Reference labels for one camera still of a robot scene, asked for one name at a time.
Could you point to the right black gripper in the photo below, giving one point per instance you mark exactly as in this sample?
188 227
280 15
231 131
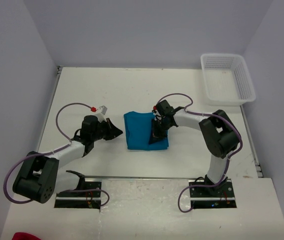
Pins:
156 135

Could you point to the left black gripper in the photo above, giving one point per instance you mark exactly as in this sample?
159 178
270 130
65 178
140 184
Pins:
113 132

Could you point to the blue t shirt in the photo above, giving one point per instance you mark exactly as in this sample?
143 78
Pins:
138 132

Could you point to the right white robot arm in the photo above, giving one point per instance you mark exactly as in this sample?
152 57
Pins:
221 137

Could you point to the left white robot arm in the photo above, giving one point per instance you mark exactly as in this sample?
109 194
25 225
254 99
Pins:
36 179

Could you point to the white plastic basket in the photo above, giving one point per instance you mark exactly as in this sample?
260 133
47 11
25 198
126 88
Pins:
227 80

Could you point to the red cloth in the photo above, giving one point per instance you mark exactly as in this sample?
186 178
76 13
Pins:
24 236

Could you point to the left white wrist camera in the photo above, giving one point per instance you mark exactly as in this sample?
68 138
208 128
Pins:
99 113

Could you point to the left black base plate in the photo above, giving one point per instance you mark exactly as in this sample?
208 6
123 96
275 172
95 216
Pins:
80 200

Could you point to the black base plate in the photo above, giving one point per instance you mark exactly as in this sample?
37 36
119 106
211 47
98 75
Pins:
207 198
80 200

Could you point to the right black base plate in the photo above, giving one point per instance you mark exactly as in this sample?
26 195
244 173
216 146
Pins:
207 198

